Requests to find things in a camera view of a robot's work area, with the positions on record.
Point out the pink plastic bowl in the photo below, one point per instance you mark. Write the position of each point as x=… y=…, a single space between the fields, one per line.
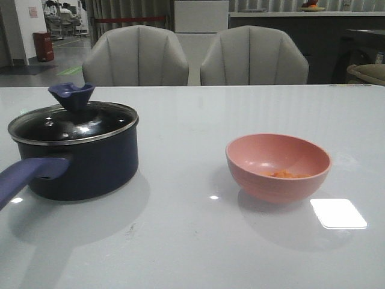
x=250 y=155

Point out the orange ham slices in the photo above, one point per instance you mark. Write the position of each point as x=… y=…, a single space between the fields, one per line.
x=285 y=174

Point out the glass lid with blue knob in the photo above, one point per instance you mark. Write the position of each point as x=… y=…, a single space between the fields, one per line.
x=74 y=120

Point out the right grey upholstered chair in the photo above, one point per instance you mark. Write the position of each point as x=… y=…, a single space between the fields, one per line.
x=253 y=55

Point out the grey upholstered chair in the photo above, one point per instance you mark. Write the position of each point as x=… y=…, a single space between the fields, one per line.
x=253 y=55
x=137 y=55

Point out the left grey upholstered chair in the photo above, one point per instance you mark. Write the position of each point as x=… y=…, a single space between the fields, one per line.
x=137 y=55

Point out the dark blue saucepan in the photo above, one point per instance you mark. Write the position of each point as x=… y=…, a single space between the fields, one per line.
x=73 y=172

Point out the white cabinet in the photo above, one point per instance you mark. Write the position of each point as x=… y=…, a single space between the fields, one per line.
x=200 y=16

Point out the coloured sticker strip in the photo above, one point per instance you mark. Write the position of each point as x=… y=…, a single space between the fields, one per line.
x=350 y=85

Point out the dark counter with white top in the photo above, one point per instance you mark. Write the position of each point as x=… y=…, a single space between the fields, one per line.
x=318 y=36

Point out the red trash bin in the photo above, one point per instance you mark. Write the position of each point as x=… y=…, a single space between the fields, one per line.
x=43 y=46

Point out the fruit plate on counter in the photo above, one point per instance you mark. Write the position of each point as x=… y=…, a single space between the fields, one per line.
x=311 y=6

